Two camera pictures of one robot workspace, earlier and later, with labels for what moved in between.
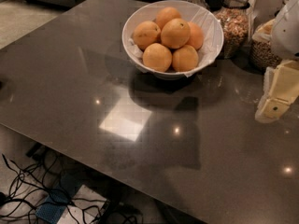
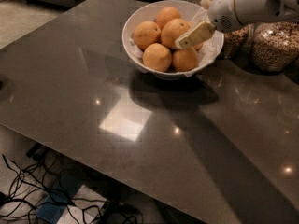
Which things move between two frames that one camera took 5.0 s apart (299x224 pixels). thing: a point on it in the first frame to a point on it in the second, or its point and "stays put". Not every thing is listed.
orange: (175, 33) stays put
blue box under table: (57, 200) stays put
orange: (165, 15) stays put
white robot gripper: (287, 32) to (221, 12)
